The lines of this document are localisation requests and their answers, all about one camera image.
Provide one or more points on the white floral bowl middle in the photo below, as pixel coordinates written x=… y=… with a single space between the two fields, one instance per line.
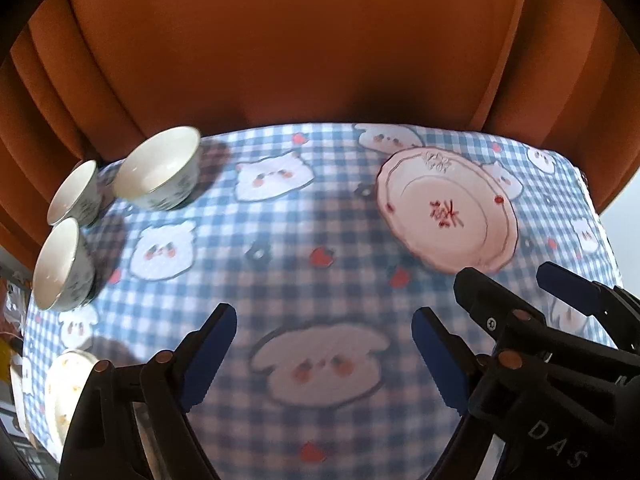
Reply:
x=77 y=197

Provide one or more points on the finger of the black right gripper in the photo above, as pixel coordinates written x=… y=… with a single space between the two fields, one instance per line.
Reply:
x=616 y=309
x=490 y=305

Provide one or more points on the blue gingham bear tablecloth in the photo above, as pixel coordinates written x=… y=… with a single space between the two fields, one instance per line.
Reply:
x=323 y=379

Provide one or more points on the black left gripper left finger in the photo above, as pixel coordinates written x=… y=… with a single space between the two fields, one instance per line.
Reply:
x=104 y=441

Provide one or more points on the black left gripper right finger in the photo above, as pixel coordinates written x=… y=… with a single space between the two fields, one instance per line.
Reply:
x=468 y=383

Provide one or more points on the white floral bowl near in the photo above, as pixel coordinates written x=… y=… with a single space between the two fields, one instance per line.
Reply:
x=64 y=272

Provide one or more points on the orange curtain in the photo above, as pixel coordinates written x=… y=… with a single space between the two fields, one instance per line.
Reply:
x=94 y=78

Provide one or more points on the white floral bowl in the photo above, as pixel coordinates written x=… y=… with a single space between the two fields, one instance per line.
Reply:
x=64 y=272
x=161 y=172
x=77 y=197

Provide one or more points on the white floral bowl far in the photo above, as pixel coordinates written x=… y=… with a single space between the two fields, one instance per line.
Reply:
x=161 y=172

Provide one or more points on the pink red-rimmed plate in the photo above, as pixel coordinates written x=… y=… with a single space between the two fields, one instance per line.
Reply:
x=446 y=210

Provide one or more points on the scalloped yellow flower plate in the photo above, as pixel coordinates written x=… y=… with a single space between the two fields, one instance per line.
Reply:
x=65 y=380

